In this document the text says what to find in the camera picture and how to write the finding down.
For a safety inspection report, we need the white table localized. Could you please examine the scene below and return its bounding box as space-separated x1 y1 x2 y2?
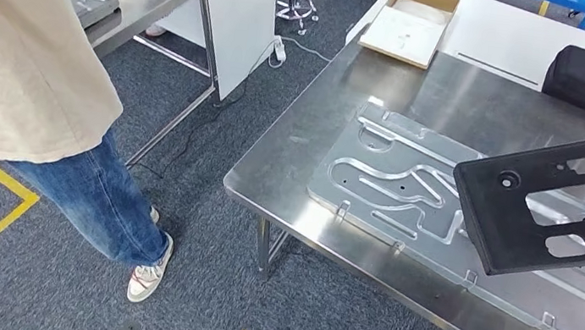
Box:
341 0 585 98

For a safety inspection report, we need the stainless steel workbench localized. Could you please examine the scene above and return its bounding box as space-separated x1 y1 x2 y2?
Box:
203 7 585 330

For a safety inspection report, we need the white power cable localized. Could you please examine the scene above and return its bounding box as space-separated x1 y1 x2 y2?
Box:
266 33 335 76

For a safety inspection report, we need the black floor cable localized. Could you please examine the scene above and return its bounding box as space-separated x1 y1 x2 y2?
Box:
130 47 262 190

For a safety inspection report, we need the large stamped silver metal panel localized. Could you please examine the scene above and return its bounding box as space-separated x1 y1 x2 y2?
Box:
287 88 585 330

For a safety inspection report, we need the person's leg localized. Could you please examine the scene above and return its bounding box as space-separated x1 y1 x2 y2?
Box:
94 126 168 215
0 124 183 272

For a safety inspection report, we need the white cabinet panel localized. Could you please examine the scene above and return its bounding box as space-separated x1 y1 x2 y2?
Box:
149 0 282 108

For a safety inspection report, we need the open cardboard box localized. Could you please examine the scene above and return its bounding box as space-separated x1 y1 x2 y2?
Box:
355 0 461 74

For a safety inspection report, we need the black plastic plate bracket part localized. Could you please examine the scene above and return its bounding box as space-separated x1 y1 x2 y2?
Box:
439 102 585 289

